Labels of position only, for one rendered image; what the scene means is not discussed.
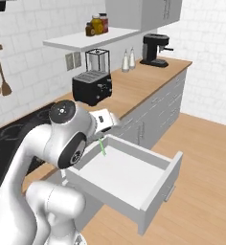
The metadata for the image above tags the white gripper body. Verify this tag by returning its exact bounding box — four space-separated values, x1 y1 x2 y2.
109 111 123 129

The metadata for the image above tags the grey drawer handle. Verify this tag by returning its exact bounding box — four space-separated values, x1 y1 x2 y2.
163 184 177 203

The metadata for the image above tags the black toaster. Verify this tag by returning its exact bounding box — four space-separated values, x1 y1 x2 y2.
71 70 114 107

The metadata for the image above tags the grey wall cupboard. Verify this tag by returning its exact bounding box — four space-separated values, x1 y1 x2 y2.
104 0 184 33

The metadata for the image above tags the red jar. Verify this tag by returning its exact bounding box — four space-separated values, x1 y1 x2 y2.
99 12 110 33

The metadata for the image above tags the yellow jar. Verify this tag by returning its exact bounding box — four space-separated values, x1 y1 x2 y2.
90 13 105 35

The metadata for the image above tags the wooden spatula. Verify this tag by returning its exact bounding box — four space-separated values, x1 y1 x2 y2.
0 54 13 98

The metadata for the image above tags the grey base cupboard run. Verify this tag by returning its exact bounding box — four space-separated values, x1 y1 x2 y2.
117 68 188 151

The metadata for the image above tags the small brown jar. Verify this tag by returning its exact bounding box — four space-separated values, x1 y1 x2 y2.
84 21 96 37

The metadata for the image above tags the black coffee machine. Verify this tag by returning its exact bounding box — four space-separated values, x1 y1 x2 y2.
139 33 175 69

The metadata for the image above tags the white wall shelf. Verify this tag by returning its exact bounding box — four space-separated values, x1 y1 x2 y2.
42 26 142 53

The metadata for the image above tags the black glass blender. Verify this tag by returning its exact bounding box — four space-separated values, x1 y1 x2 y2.
84 48 112 76

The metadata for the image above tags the grey wall socket plate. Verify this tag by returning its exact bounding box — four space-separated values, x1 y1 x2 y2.
73 50 83 69
64 52 76 72

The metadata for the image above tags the black hob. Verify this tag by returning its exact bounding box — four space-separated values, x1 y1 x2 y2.
0 101 60 203

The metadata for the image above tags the white shaker bottle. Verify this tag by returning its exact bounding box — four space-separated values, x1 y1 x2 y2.
128 46 137 70
121 49 131 73

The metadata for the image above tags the green straw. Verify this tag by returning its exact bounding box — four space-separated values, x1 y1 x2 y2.
98 137 107 158

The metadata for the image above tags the white open drawer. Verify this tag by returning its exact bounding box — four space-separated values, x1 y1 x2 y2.
64 133 184 236

